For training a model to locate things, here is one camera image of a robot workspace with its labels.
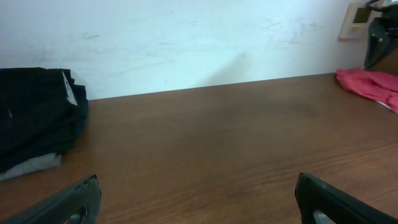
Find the black shorts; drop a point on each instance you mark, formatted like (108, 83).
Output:
(38, 113)

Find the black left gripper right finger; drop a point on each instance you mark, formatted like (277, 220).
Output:
(320, 202)

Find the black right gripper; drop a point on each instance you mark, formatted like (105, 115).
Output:
(382, 33)

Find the white garment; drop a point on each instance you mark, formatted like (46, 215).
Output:
(385, 105)

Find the folded navy blue garment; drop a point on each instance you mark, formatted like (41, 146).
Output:
(81, 99)

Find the beige wall outlet plate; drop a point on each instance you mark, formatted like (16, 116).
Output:
(356, 22)

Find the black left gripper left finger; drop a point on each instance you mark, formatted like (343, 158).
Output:
(78, 203)

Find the folded grey garment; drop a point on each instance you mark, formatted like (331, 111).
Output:
(35, 164)

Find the red t-shirt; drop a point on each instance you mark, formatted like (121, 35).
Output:
(376, 86)

